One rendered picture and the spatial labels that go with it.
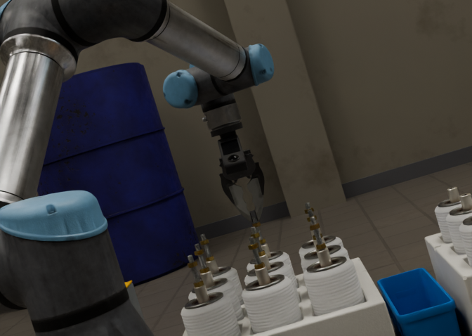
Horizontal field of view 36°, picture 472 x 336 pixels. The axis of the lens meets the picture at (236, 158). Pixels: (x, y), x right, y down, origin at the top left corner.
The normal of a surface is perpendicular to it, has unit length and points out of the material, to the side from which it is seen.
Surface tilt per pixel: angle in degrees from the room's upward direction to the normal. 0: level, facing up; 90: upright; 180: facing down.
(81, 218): 87
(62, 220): 87
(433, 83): 90
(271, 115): 90
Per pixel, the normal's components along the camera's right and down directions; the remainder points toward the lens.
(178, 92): -0.44, 0.18
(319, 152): -0.08, 0.07
